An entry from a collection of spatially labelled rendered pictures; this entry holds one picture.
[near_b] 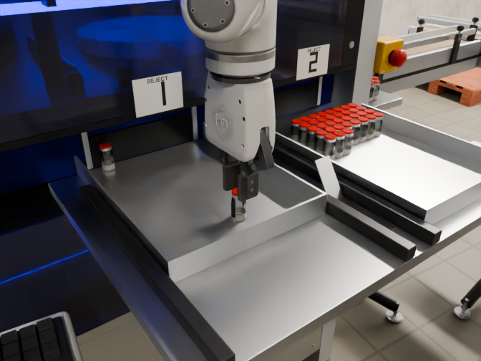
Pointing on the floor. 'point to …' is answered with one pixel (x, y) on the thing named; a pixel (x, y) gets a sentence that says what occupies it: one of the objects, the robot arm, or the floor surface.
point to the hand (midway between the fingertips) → (240, 180)
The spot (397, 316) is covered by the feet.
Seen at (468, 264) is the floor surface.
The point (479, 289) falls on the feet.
